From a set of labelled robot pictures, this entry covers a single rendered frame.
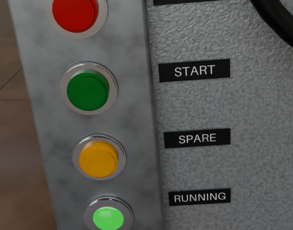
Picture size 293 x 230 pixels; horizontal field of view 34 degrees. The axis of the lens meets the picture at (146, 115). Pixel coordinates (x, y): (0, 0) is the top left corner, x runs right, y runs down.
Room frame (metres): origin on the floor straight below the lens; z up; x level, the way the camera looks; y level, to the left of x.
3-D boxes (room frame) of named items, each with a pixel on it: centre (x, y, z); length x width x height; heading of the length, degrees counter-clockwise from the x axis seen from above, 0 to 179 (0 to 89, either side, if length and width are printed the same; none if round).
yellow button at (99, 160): (0.27, 0.03, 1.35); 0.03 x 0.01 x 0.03; 86
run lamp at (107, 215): (0.28, 0.03, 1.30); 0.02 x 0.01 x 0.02; 86
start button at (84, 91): (0.27, 0.03, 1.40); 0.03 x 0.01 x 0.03; 86
